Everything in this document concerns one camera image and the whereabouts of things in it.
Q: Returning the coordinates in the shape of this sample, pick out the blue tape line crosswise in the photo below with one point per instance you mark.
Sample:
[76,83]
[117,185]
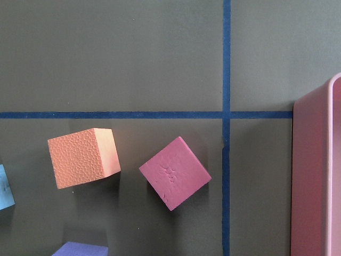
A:
[147,115]

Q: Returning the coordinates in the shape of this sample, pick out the blue tape line lengthwise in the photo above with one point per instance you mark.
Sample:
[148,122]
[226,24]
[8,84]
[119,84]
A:
[226,98]

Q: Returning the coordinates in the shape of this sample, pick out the pink foam block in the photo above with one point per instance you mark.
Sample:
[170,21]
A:
[175,173]

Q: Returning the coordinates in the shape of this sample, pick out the light blue foam block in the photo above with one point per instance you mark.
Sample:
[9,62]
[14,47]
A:
[6,199]

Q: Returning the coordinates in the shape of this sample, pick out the pink plastic tray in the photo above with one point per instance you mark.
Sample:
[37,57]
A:
[315,188]

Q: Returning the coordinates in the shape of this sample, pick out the orange foam block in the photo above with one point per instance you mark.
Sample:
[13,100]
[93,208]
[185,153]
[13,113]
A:
[83,157]

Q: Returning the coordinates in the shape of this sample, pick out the purple foam block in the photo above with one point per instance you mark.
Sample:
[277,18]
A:
[81,249]

